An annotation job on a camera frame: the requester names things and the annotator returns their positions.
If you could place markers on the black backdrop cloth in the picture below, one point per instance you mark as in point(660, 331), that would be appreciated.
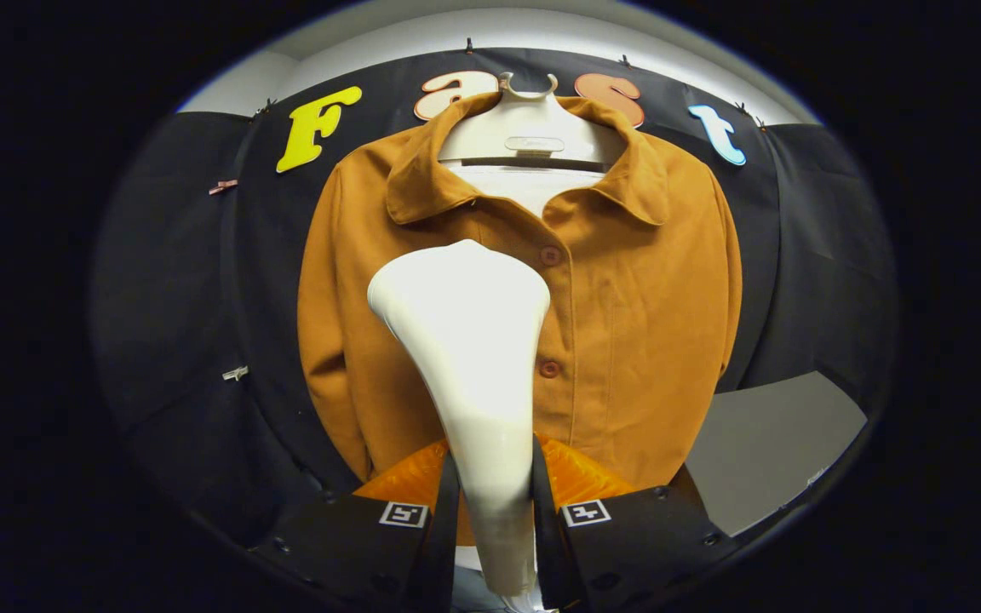
point(167, 298)

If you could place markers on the row of black clips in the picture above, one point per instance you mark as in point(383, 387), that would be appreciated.
point(469, 42)

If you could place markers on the brown button shirt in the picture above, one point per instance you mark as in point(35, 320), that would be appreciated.
point(644, 323)

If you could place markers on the white mannequin hanger form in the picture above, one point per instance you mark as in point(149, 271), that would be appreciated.
point(533, 128)

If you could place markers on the grey cabinet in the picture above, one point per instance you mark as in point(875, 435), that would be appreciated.
point(771, 443)

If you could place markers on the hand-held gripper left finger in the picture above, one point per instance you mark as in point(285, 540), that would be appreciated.
point(444, 528)

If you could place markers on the small red clip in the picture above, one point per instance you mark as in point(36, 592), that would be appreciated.
point(222, 186)

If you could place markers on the small silver clip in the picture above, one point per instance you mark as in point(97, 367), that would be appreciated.
point(235, 373)

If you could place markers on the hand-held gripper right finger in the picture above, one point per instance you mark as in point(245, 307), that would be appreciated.
point(546, 528)

